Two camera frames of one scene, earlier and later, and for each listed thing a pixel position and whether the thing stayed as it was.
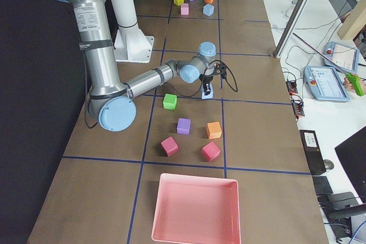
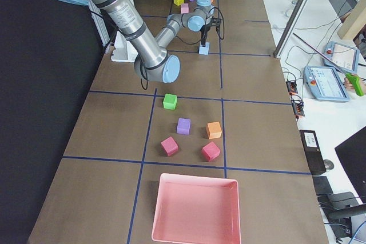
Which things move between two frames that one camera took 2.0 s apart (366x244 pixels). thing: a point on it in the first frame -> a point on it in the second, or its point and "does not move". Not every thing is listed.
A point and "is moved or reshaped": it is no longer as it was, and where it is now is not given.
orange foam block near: x=214 y=130 does not move
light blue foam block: x=203 y=96 is moved or reshaped
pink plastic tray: x=197 y=210 does not move
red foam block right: x=210 y=151 does not move
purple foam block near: x=183 y=126 does not move
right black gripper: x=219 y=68 -> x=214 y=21
